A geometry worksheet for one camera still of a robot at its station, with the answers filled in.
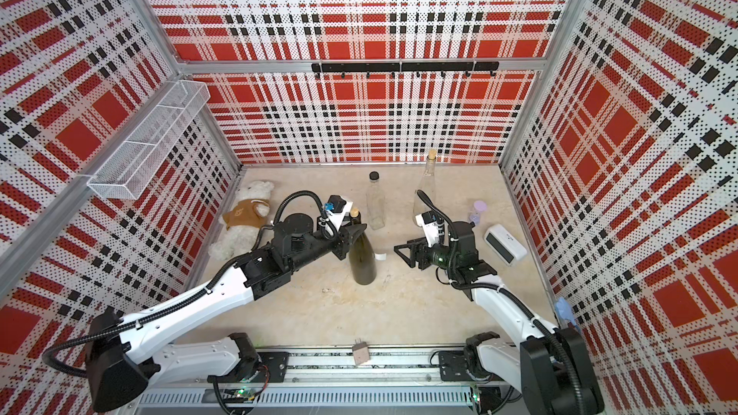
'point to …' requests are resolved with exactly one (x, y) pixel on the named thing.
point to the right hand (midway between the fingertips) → (406, 246)
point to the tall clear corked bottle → (428, 185)
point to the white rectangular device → (505, 245)
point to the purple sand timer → (479, 207)
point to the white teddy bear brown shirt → (243, 221)
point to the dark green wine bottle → (362, 266)
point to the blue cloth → (564, 310)
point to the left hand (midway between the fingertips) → (364, 222)
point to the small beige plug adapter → (360, 351)
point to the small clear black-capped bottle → (376, 203)
